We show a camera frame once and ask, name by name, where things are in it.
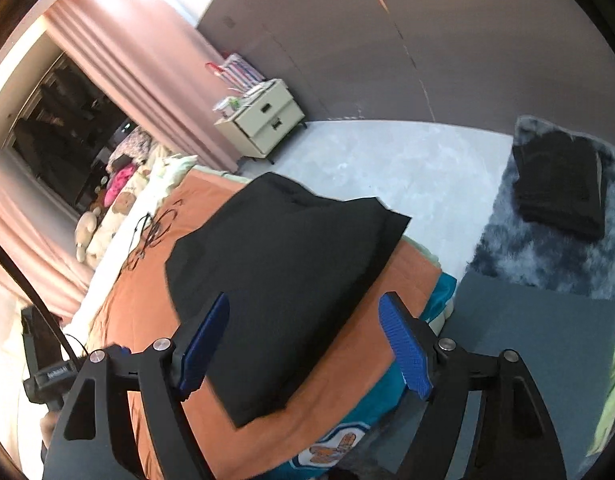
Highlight white quilt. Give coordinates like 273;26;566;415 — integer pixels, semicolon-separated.
72;152;198;331

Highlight pile of floral clothes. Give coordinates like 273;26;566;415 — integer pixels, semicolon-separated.
107;125;155;173

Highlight bear print cover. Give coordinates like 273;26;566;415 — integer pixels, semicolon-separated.
87;152;198;256

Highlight teal printed bed sheet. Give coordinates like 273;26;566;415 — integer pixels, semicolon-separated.
282;272;458;480

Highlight thin black cable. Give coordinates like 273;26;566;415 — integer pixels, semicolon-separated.
124;200;185;273

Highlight light green cloth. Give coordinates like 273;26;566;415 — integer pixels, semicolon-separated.
590;330;615;456

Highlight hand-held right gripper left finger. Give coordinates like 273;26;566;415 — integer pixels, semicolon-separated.
42;292;230;480

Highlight hanging dark clothes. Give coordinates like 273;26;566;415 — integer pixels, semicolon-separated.
17;60;113;171

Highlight pink cloth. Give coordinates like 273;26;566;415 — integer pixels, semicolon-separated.
103;170;133;206

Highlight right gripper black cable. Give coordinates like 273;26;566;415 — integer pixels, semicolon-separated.
0;240;85;368

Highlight grey floor mat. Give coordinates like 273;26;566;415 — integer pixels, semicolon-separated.
362;270;615;480

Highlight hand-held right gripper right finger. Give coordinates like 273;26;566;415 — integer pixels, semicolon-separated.
379;291;568;480

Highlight folded black clothes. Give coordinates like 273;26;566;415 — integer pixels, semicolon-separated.
512;132;608;241

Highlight black jacket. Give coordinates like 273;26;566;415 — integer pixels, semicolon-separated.
164;172;413;428

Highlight pink curtain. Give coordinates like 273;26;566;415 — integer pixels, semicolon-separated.
44;0;240;176
0;147;95;321

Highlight grey fluffy rug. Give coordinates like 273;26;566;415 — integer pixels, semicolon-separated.
470;115;615;301

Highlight white nightstand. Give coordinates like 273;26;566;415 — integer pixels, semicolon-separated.
213;79;308;166

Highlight bed with brown cover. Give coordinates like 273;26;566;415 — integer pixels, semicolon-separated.
84;167;443;480

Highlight white plush toy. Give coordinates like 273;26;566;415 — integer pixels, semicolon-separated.
74;210;105;263

